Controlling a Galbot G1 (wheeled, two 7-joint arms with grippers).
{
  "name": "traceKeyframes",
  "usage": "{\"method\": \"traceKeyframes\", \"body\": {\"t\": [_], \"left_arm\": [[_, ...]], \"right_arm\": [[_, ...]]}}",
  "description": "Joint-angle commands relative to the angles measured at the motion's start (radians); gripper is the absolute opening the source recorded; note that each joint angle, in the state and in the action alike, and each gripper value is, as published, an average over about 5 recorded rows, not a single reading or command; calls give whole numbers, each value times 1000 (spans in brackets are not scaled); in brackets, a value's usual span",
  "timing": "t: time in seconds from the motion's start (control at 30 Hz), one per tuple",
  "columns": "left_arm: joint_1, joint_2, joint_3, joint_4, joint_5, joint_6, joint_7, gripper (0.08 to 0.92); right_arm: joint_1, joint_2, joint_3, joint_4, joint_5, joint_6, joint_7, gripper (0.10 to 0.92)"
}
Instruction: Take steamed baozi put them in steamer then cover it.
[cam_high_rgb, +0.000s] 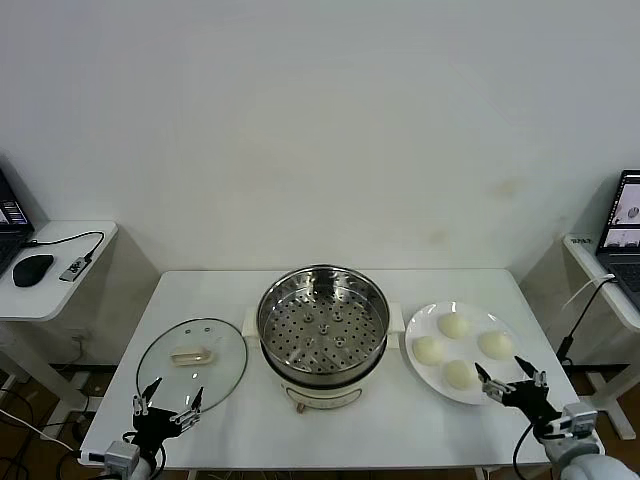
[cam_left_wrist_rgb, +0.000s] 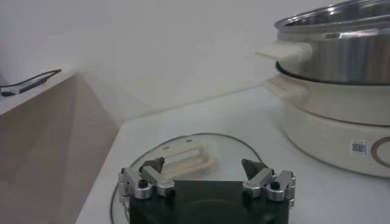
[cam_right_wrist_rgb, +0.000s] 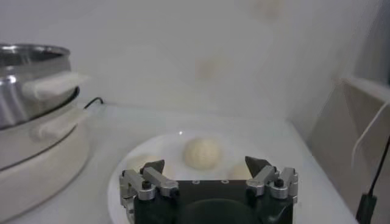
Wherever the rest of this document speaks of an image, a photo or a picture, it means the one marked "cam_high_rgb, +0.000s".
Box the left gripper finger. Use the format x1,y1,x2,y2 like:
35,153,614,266
170,386,205,430
131,377,163,417

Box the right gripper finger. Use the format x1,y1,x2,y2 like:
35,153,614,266
474,363,514,399
514,356,548,389

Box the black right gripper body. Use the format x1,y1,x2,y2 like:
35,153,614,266
502,380,562,427

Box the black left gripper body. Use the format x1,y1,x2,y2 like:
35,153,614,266
130,407,184,454

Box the white steamed baozi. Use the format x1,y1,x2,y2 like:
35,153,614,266
477,329,515,360
437,313,471,340
412,336,446,366
442,358,480,390

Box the round glass pot lid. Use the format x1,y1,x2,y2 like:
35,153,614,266
135,317,249,416

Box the perforated steel steamer basket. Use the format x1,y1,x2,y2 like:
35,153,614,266
241,264,405,384

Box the white round plate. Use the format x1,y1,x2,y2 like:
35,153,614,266
404,300,528,406

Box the white side table with sticker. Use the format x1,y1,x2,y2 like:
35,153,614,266
519,232,640,441

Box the white side table with mouse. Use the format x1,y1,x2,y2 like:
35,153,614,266
0,219,162,426

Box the cream electric cooking pot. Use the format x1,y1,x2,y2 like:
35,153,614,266
259,344,389,416

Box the grey usb hub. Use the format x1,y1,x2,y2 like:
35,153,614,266
58,253,85,282

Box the black computer mouse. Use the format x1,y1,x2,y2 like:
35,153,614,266
12,253,55,288

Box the black laptop with dark screen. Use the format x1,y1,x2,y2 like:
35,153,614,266
0,167,36,279

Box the black laptop power cable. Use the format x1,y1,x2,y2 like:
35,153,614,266
558,277,619,366

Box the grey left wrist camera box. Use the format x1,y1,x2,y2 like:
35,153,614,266
103,441,141,469

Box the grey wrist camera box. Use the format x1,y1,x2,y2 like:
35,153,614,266
562,404,599,439
103,441,141,469

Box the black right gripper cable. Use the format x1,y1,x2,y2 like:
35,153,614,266
512,423,542,480

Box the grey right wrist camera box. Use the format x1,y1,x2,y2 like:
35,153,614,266
562,404,599,439

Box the white laptop cable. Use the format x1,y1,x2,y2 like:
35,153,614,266
560,273,617,311

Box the white floor cable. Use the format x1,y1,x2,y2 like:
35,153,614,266
0,407,81,455

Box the grey laptop showing camera views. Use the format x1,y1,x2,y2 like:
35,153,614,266
595,169,640,309

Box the black usb hub cable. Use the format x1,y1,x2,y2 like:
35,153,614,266
22,230,106,264

